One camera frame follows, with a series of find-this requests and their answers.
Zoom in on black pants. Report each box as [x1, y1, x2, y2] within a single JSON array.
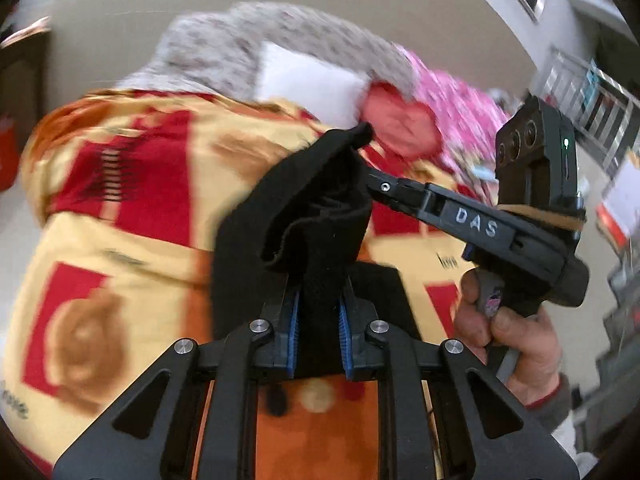
[[209, 121, 426, 411]]

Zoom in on grey sleeve forearm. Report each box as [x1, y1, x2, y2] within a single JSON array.
[[526, 373, 572, 434]]

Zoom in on person right hand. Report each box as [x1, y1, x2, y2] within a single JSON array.
[[454, 270, 562, 406]]

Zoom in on red heart-shaped cushion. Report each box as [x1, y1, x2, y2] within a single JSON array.
[[360, 81, 444, 160]]

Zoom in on pink patterned quilt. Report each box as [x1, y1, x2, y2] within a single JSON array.
[[397, 46, 508, 205]]

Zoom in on white pillow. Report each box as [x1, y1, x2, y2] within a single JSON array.
[[254, 41, 371, 129]]

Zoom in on metal shelf rack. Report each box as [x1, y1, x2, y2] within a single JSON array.
[[530, 47, 639, 177]]

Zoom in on floral grey quilt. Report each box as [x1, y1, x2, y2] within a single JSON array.
[[114, 1, 421, 106]]

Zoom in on red yellow orange blanket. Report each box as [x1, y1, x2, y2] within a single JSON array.
[[1, 90, 476, 479]]

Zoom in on red shopping bag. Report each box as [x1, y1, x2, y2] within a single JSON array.
[[0, 115, 21, 192]]

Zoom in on dark wooden desk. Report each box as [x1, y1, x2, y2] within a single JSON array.
[[1, 16, 52, 143]]

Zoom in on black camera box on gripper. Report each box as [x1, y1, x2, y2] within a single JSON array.
[[495, 96, 586, 219]]

